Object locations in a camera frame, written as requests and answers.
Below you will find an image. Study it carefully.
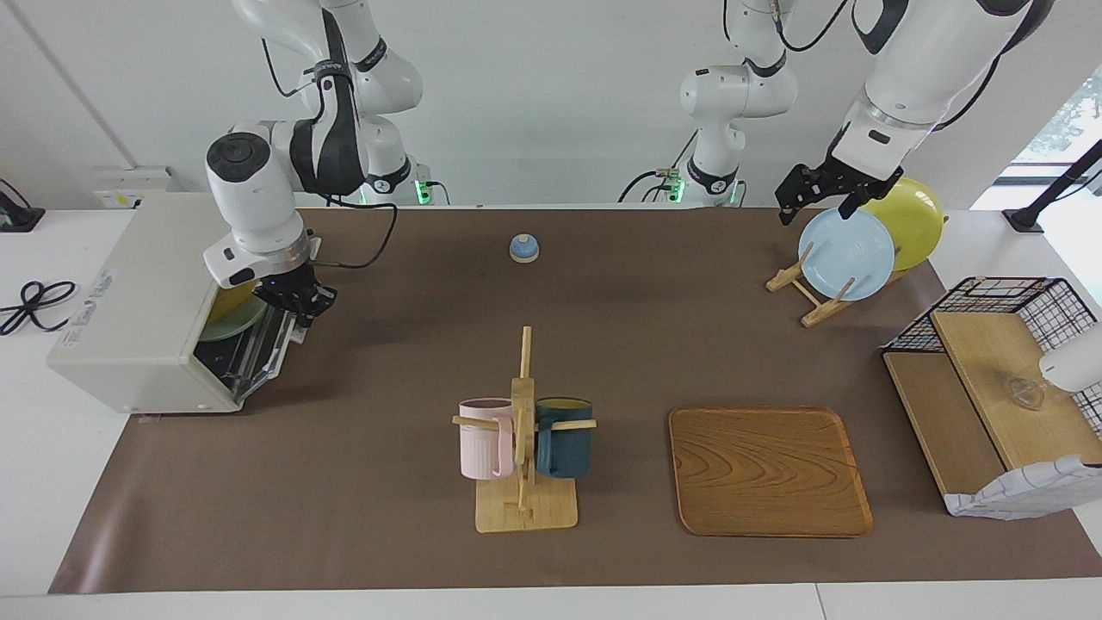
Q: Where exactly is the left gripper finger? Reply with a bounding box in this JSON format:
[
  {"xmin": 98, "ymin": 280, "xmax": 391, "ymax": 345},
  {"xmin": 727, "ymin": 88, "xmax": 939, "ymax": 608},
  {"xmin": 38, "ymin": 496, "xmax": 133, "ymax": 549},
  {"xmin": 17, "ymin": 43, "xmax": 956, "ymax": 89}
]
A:
[
  {"xmin": 775, "ymin": 164, "xmax": 820, "ymax": 226},
  {"xmin": 839, "ymin": 185, "xmax": 881, "ymax": 222}
]

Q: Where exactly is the pale green plate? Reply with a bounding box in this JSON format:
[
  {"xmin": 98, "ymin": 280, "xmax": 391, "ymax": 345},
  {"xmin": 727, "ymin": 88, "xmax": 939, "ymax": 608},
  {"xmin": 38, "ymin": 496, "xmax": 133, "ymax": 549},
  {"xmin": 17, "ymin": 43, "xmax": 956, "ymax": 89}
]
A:
[{"xmin": 198, "ymin": 293, "xmax": 269, "ymax": 344}]

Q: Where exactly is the beige toaster oven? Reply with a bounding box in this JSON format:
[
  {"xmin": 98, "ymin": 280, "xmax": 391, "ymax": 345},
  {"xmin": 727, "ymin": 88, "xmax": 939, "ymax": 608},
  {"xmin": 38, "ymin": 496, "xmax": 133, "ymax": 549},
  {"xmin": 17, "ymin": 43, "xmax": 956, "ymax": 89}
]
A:
[{"xmin": 47, "ymin": 191, "xmax": 324, "ymax": 416}]

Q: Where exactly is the light blue plate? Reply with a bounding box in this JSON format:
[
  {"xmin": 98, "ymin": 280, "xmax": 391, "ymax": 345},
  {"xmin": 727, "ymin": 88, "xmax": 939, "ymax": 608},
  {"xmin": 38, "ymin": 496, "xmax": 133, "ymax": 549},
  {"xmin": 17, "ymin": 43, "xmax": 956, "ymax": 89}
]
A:
[{"xmin": 798, "ymin": 208, "xmax": 896, "ymax": 302}]

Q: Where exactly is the yellow plate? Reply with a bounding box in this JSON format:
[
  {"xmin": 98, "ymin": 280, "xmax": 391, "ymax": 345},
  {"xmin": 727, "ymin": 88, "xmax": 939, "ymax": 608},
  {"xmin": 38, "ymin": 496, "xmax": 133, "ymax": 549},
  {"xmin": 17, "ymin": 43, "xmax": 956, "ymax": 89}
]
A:
[{"xmin": 861, "ymin": 177, "xmax": 945, "ymax": 272}]

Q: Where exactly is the wooden plate rack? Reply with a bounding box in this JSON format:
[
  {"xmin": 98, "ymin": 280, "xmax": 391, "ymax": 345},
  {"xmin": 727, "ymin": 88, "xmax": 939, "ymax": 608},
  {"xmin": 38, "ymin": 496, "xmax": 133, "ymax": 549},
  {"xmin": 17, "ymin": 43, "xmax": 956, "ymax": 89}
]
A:
[{"xmin": 766, "ymin": 215, "xmax": 950, "ymax": 328}]

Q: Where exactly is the white socket box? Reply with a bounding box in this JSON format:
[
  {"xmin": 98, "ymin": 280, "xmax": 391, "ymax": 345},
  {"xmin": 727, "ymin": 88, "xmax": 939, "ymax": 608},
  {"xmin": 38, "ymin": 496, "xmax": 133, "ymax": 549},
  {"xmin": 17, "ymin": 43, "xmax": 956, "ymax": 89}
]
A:
[{"xmin": 93, "ymin": 168, "xmax": 177, "ymax": 210}]

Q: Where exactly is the brown table mat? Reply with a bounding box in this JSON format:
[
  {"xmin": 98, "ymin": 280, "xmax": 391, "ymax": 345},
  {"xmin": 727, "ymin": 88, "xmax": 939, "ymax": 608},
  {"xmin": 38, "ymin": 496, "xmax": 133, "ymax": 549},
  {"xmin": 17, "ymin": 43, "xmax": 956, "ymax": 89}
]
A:
[{"xmin": 47, "ymin": 205, "xmax": 1102, "ymax": 595}]

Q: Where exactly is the black clamp stand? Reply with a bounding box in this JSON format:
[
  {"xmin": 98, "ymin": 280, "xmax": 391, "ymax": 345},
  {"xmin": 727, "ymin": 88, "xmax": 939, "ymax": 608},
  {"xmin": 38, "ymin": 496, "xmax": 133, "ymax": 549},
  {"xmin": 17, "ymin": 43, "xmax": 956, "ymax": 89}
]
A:
[{"xmin": 1003, "ymin": 138, "xmax": 1102, "ymax": 233}]

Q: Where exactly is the pink mug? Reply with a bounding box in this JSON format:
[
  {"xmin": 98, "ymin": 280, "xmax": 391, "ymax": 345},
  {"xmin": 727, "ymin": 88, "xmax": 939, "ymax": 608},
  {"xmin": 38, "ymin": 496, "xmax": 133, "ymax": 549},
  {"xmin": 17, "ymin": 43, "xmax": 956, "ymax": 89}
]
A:
[{"xmin": 458, "ymin": 398, "xmax": 516, "ymax": 481}]

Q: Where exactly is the clear glass cup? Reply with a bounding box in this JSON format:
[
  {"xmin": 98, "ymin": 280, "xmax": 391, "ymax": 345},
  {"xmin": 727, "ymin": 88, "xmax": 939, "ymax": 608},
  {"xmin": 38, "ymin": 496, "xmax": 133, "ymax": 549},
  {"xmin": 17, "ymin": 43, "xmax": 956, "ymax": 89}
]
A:
[{"xmin": 1003, "ymin": 372, "xmax": 1047, "ymax": 412}]

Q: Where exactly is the white rounded device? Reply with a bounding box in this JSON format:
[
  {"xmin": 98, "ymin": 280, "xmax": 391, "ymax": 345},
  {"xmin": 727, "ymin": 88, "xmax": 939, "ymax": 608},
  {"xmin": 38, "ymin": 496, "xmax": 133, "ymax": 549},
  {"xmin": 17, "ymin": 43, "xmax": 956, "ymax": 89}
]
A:
[{"xmin": 1039, "ymin": 323, "xmax": 1102, "ymax": 393}]

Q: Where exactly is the black desk device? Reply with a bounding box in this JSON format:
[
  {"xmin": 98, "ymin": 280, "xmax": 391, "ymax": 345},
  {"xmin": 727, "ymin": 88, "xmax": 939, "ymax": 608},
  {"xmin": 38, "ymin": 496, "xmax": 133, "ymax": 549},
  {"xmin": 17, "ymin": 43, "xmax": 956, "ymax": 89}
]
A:
[{"xmin": 0, "ymin": 178, "xmax": 46, "ymax": 233}]

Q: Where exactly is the wooden serving tray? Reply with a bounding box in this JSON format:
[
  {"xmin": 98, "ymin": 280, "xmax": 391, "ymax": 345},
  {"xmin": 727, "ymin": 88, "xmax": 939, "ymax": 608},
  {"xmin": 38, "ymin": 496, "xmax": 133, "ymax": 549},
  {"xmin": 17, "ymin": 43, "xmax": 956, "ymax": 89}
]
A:
[{"xmin": 669, "ymin": 407, "xmax": 874, "ymax": 539}]

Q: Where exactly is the dark teal mug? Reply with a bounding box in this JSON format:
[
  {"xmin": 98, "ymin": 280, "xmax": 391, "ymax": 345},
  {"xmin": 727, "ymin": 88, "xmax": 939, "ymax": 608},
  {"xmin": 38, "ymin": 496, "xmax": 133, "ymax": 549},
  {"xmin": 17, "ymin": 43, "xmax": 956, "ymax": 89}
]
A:
[{"xmin": 536, "ymin": 397, "xmax": 594, "ymax": 480}]

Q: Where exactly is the wooden mug tree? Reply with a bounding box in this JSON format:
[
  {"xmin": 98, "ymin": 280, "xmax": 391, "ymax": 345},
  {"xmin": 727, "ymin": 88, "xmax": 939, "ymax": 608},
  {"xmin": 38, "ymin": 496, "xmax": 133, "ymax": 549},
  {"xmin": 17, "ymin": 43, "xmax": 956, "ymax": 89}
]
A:
[{"xmin": 452, "ymin": 325, "xmax": 597, "ymax": 533}]

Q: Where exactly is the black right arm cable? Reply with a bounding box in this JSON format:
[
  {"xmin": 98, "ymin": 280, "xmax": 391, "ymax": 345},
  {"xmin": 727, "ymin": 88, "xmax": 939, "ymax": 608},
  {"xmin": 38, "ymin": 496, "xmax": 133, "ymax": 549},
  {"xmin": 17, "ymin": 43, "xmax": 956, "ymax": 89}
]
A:
[{"xmin": 261, "ymin": 34, "xmax": 399, "ymax": 270}]

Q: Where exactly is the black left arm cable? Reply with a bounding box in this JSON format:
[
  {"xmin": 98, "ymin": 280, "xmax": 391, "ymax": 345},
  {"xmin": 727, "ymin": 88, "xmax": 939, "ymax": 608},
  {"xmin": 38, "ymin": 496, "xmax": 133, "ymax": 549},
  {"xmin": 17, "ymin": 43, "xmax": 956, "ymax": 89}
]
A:
[{"xmin": 769, "ymin": 0, "xmax": 1030, "ymax": 132}]

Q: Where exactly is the black arm base cable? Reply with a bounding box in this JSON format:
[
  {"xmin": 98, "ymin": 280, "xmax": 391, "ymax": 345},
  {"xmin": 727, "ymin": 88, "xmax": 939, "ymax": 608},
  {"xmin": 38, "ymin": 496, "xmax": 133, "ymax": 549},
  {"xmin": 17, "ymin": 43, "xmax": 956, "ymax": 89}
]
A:
[{"xmin": 620, "ymin": 129, "xmax": 700, "ymax": 204}]

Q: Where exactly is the coiled black cable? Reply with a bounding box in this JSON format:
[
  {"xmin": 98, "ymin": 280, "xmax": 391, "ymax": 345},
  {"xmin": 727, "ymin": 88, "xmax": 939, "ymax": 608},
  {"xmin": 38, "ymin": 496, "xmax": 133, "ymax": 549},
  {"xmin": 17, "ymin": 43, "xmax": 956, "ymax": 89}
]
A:
[{"xmin": 0, "ymin": 280, "xmax": 78, "ymax": 337}]

